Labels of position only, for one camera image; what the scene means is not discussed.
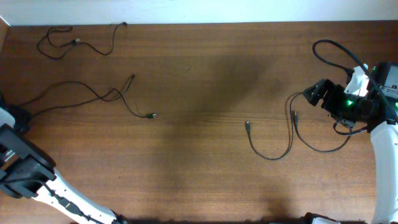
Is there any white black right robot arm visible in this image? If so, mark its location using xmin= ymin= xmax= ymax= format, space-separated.
xmin=303 ymin=62 xmax=397 ymax=223

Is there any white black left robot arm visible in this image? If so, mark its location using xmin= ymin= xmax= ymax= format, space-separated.
xmin=1 ymin=106 xmax=129 ymax=224

